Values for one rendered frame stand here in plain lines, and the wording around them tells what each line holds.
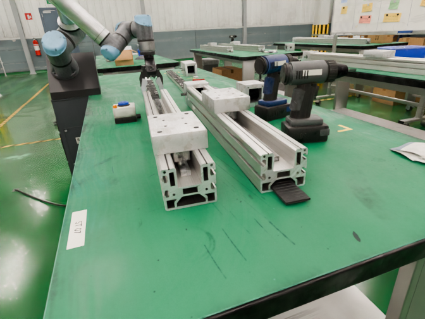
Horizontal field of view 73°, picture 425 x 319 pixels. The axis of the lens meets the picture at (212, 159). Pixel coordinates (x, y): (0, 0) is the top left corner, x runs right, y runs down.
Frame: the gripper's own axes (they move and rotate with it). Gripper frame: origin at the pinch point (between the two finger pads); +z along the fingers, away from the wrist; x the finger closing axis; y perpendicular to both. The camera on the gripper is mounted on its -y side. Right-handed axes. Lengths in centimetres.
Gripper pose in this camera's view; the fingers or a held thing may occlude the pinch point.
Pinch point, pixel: (153, 95)
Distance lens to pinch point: 146.5
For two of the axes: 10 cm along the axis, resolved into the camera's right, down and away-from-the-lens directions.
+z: 0.5, 9.1, 4.1
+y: -2.5, -3.8, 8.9
